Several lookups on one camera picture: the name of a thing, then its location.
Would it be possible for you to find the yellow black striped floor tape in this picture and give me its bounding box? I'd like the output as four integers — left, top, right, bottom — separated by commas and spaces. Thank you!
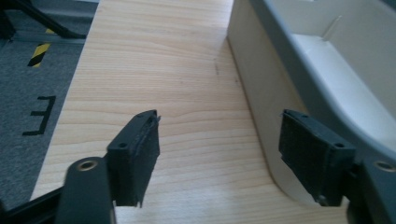
27, 28, 56, 68

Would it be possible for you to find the white plastic bin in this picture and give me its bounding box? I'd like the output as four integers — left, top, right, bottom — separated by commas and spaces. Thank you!
226, 0, 396, 208

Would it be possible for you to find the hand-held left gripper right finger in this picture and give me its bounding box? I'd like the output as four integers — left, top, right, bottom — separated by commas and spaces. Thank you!
277, 108, 357, 207

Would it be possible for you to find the black floor tape mark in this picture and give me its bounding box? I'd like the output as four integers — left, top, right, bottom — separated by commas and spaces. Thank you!
21, 95, 57, 137

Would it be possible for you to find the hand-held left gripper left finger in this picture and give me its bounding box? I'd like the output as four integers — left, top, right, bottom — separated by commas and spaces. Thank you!
106, 109, 162, 208

